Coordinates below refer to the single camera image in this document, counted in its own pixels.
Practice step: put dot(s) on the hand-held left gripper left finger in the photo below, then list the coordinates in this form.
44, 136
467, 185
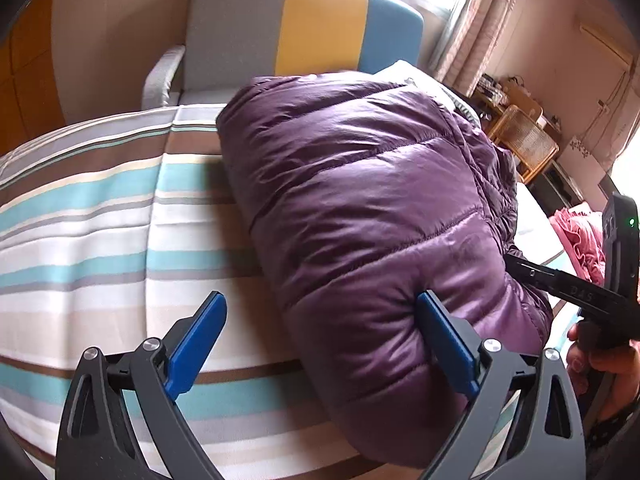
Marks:
196, 342

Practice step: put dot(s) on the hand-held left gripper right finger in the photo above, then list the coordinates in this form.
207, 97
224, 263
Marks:
449, 342

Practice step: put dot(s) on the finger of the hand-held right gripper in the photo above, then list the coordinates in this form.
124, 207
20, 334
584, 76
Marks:
555, 280

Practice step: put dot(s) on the purple puffer jacket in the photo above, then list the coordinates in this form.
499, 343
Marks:
380, 220

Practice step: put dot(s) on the person's right hand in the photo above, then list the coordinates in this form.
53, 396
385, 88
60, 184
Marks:
617, 365

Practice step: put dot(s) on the pink ruffled cloth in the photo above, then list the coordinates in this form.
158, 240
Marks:
580, 240

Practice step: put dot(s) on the striped bed cover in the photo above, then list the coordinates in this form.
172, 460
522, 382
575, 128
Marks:
110, 240

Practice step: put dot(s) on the wicker chair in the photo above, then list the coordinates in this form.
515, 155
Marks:
527, 140

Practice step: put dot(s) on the person's dark patterned clothing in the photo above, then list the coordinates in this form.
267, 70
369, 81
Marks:
605, 440

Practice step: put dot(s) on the cardboard box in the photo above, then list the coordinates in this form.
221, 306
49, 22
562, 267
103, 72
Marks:
522, 95

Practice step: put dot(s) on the white pillow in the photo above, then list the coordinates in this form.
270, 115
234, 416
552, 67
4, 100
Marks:
430, 85

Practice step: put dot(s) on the pink patterned curtain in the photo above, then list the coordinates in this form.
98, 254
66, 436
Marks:
480, 25

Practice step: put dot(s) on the orange wooden wardrobe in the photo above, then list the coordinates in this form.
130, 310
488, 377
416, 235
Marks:
25, 70

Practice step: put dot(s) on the grey yellow blue sofa chair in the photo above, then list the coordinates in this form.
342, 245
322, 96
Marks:
300, 25

